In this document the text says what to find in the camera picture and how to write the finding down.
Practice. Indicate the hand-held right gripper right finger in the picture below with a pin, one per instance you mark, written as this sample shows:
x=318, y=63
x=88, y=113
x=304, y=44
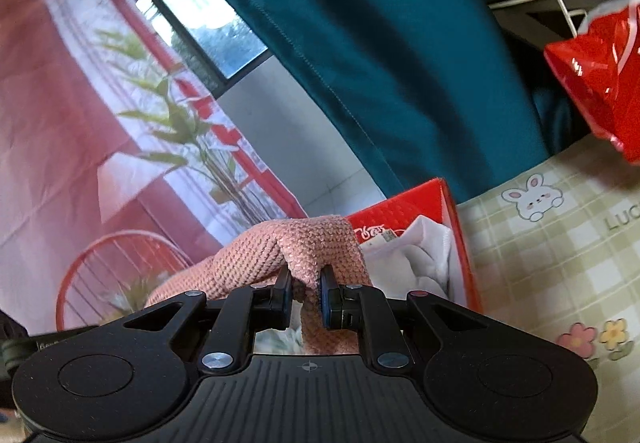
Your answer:
x=325, y=300

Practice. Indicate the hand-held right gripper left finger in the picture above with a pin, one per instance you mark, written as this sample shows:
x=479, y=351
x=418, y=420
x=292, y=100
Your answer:
x=285, y=295

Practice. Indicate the pink knitted cloth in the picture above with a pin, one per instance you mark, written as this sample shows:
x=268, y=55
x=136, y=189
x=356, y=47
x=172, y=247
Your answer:
x=260, y=253

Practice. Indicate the white cloth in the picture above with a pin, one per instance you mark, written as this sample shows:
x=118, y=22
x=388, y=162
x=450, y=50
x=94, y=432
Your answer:
x=420, y=253

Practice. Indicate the red cardboard box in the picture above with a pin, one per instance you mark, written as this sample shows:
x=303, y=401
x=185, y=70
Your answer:
x=395, y=208

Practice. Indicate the green checked tablecloth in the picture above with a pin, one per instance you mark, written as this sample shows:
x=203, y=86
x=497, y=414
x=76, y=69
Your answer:
x=550, y=248

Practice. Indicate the teal curtain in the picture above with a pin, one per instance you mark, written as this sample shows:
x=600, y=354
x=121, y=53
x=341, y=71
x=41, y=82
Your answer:
x=375, y=48

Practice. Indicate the black framed window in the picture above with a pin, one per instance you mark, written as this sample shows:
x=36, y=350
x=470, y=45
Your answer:
x=215, y=28

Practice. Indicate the red plastic bag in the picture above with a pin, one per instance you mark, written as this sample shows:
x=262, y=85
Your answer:
x=600, y=73

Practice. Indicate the pink printed wall cloth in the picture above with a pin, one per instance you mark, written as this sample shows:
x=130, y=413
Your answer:
x=60, y=123

